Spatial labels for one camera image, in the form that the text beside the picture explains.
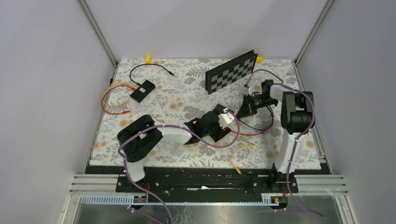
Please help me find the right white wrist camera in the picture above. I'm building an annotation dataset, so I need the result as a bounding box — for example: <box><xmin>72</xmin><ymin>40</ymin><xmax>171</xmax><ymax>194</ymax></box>
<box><xmin>243</xmin><ymin>84</ymin><xmax>250</xmax><ymax>92</ymax></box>

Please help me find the red cable by adapter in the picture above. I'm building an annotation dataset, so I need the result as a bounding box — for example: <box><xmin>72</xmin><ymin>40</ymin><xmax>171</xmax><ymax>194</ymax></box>
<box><xmin>100</xmin><ymin>84</ymin><xmax>137</xmax><ymax>116</ymax></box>

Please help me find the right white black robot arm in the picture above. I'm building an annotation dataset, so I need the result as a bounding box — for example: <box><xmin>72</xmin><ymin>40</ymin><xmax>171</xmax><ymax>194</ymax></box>
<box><xmin>237</xmin><ymin>79</ymin><xmax>315</xmax><ymax>174</ymax></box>

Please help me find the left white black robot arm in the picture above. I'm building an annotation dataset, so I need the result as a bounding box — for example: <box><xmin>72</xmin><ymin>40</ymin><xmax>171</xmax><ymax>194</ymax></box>
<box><xmin>117</xmin><ymin>105</ymin><xmax>236</xmax><ymax>192</ymax></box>

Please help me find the right yellow corner clip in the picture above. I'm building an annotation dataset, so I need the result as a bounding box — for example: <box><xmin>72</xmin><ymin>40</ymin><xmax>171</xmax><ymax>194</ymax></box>
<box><xmin>256</xmin><ymin>56</ymin><xmax>263</xmax><ymax>63</ymax></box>

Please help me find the black thin cable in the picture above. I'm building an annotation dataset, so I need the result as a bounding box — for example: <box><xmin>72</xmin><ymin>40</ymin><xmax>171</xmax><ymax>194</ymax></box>
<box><xmin>129</xmin><ymin>63</ymin><xmax>175</xmax><ymax>86</ymax></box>

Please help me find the yellow ethernet cable on switch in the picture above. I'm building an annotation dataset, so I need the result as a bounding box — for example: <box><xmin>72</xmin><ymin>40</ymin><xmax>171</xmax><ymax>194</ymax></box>
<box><xmin>229</xmin><ymin>133</ymin><xmax>256</xmax><ymax>175</ymax></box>

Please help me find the blue ethernet cable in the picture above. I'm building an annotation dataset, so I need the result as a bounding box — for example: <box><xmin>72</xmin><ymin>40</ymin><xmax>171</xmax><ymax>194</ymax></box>
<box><xmin>237</xmin><ymin>105</ymin><xmax>274</xmax><ymax>131</ymax></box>

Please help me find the small black adapter box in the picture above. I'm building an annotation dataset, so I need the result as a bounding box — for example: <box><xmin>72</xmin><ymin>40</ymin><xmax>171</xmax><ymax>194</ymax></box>
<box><xmin>130</xmin><ymin>80</ymin><xmax>156</xmax><ymax>103</ymax></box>

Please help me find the black white checkerboard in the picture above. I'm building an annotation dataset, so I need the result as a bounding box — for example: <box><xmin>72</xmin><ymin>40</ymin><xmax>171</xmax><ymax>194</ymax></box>
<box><xmin>205</xmin><ymin>50</ymin><xmax>258</xmax><ymax>95</ymax></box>

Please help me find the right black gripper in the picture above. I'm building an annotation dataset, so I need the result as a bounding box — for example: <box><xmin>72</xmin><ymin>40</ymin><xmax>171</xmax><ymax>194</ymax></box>
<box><xmin>236</xmin><ymin>94</ymin><xmax>277</xmax><ymax>119</ymax></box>

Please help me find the yellow corner clip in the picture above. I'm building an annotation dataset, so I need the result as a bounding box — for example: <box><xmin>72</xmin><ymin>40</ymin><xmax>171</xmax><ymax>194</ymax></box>
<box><xmin>145</xmin><ymin>55</ymin><xmax>151</xmax><ymax>64</ymax></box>
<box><xmin>256</xmin><ymin>56</ymin><xmax>263</xmax><ymax>63</ymax></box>

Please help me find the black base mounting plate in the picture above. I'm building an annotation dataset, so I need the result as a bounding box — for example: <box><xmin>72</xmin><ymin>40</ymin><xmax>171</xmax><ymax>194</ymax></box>
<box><xmin>85</xmin><ymin>165</ymin><xmax>331</xmax><ymax>203</ymax></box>

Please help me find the yellow cable by adapter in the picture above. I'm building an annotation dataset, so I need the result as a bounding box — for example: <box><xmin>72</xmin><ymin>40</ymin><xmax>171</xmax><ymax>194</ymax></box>
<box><xmin>102</xmin><ymin>81</ymin><xmax>134</xmax><ymax>108</ymax></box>

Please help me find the red ethernet cable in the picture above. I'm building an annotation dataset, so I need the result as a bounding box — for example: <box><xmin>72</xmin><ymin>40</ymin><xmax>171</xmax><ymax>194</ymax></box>
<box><xmin>230</xmin><ymin>104</ymin><xmax>276</xmax><ymax>137</ymax></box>

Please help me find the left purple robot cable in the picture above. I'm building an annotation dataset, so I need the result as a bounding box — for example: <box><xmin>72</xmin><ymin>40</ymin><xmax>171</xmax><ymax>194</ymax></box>
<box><xmin>118</xmin><ymin>109</ymin><xmax>241</xmax><ymax>224</ymax></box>

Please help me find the floral patterned table mat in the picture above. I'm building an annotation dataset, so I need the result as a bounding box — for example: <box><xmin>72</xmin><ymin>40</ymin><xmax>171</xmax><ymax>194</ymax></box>
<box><xmin>89</xmin><ymin>58</ymin><xmax>298</xmax><ymax>169</ymax></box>

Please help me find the left yellow corner clip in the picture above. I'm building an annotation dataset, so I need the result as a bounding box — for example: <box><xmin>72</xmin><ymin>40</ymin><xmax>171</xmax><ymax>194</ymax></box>
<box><xmin>145</xmin><ymin>55</ymin><xmax>151</xmax><ymax>64</ymax></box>

